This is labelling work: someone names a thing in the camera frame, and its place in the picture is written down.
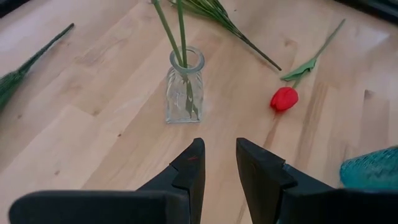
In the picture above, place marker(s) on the teal glass vase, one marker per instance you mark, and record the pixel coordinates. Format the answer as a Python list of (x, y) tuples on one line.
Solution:
[(373, 169)]

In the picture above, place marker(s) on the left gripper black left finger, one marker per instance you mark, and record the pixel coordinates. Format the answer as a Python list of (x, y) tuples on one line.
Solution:
[(155, 205)]

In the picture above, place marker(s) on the black aluminium table frame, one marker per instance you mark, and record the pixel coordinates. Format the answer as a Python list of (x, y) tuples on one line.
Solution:
[(382, 9)]

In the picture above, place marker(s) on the red artificial tulip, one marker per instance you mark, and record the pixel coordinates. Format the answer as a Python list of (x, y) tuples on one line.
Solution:
[(284, 99)]

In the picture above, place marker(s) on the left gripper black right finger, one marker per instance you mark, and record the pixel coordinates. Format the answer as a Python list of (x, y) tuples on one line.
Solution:
[(280, 199)]

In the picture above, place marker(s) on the clear glass vase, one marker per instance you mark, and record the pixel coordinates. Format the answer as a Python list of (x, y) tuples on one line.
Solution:
[(177, 102)]

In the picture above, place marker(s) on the white blossom flower spray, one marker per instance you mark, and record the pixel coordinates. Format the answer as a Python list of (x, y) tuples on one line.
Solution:
[(217, 14), (9, 82)]

